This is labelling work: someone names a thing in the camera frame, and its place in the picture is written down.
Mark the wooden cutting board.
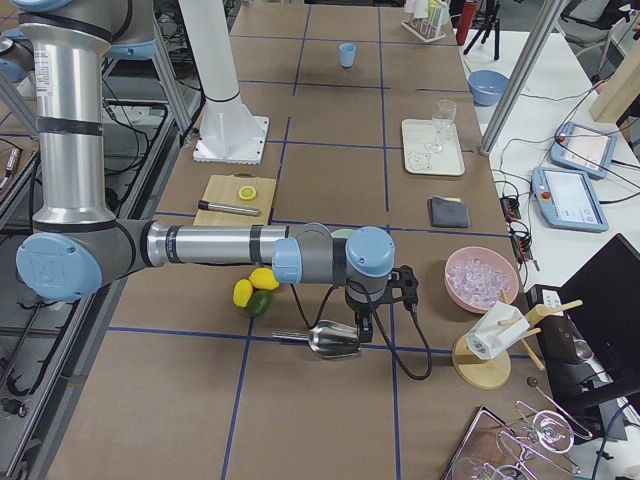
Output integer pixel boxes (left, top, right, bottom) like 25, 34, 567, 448
193, 174, 277, 226

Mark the cream bear tray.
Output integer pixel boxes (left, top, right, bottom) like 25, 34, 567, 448
401, 119, 465, 177

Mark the steel muddler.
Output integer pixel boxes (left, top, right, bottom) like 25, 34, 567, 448
197, 199, 261, 217

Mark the clear wine glass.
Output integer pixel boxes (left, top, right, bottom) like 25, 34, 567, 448
426, 99, 457, 153

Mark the green bowl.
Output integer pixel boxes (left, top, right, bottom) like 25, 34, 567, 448
331, 228, 356, 240

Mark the pink bowl with ice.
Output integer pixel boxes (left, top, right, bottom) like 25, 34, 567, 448
444, 246, 520, 314

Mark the light blue cup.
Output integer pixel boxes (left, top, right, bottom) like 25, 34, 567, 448
338, 42, 357, 68

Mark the glassware tray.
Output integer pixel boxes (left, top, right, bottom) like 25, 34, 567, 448
441, 399, 594, 479

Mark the teach pendant near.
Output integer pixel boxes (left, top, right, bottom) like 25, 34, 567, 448
531, 167, 609, 233

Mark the black tripod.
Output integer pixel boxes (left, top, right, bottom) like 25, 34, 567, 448
463, 0, 502, 61

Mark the red bottle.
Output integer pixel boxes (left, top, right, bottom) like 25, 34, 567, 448
456, 0, 477, 46

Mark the lemon half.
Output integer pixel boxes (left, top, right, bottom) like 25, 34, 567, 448
237, 185, 258, 201

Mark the teach pendant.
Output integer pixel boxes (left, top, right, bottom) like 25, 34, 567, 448
531, 167, 609, 233
550, 122, 617, 179

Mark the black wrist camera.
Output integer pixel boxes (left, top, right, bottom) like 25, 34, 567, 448
385, 265, 419, 312

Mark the aluminium frame post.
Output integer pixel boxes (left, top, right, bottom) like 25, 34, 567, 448
479, 0, 567, 156

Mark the yellow lemon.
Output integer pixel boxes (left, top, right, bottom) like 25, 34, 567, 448
232, 279, 254, 308
249, 267, 280, 291

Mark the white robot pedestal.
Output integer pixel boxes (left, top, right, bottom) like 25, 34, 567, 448
179, 0, 269, 165

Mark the blue bowl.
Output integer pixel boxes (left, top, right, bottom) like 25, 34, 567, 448
468, 70, 509, 107

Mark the grey folded cloth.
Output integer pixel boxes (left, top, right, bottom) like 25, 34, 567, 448
427, 196, 470, 228

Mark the teach pendant far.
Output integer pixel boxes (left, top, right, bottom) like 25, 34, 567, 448
550, 122, 617, 179

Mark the metal ice scoop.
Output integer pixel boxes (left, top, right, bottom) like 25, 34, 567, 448
272, 319, 360, 359

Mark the wooden mug tree stand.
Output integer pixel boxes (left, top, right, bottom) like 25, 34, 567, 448
452, 300, 583, 389

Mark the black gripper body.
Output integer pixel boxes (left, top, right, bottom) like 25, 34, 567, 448
345, 282, 386, 326

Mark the white wire cup rack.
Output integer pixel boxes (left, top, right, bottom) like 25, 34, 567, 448
401, 0, 450, 43

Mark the white carton on stand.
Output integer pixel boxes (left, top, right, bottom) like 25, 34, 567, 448
465, 302, 529, 360

